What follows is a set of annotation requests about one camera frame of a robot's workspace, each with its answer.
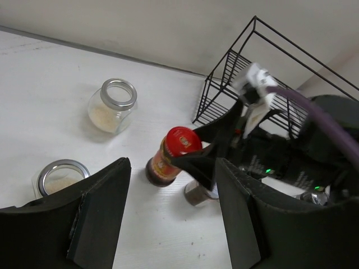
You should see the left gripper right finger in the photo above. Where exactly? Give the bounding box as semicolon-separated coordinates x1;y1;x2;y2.
216;158;358;268

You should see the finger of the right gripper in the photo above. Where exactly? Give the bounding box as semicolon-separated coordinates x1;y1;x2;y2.
171;144;218;189
194;100;243;143

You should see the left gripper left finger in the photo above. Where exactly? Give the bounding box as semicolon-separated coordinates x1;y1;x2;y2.
1;157;131;268

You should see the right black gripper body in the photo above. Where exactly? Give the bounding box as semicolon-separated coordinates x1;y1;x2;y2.
227;116;309;191

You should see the red lid sauce jar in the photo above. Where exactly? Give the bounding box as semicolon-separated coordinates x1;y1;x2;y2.
145;126;202;187

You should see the black cap white powder bottle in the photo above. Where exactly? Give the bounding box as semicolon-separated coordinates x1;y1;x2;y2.
261;177;329;206

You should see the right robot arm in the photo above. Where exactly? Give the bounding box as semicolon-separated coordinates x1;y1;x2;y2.
171;100;358;203

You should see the white lid spice jar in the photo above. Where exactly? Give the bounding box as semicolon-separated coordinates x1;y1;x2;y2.
184;180;219;207

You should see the near glass jar silver rim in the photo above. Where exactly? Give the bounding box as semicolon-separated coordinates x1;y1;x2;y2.
31;159;90;199

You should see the glass jar silver rim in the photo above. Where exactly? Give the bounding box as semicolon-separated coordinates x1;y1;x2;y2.
31;159;90;199
88;78;137;135

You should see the far glass jar silver rim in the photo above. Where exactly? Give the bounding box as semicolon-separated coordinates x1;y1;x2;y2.
88;78;137;135

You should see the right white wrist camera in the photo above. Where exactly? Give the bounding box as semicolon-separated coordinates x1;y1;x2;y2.
231;63;278;138

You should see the black wire rack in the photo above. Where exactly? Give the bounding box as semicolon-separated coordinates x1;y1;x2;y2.
192;16;358;137

